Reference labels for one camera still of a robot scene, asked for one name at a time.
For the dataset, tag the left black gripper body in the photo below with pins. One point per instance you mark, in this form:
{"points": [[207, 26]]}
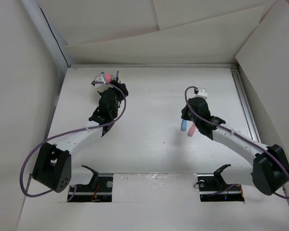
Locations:
{"points": [[118, 97]]}

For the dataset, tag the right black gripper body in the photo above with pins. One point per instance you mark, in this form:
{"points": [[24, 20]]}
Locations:
{"points": [[195, 121]]}

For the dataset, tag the blue highlighter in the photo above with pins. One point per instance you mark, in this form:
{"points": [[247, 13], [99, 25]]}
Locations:
{"points": [[183, 125]]}

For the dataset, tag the pink capped clear bottle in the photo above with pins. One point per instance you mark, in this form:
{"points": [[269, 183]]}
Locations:
{"points": [[108, 77]]}

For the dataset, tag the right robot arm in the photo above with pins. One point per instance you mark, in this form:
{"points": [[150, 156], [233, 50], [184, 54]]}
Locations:
{"points": [[270, 167]]}

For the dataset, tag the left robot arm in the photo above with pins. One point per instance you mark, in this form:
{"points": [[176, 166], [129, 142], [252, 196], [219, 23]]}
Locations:
{"points": [[53, 166]]}

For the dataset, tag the pink highlighter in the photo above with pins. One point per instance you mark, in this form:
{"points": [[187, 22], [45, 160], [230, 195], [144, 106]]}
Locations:
{"points": [[191, 130]]}

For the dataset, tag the white round divided organizer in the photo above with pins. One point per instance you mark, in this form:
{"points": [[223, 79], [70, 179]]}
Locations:
{"points": [[99, 78]]}

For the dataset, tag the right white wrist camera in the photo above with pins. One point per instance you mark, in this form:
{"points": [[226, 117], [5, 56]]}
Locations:
{"points": [[201, 93]]}

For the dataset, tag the right aluminium rail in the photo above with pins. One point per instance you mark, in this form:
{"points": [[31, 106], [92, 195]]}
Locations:
{"points": [[252, 128]]}

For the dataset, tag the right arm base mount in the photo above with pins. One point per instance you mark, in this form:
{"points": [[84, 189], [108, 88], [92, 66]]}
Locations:
{"points": [[213, 188]]}

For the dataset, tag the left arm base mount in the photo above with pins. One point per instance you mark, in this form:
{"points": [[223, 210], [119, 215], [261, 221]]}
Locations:
{"points": [[94, 185]]}

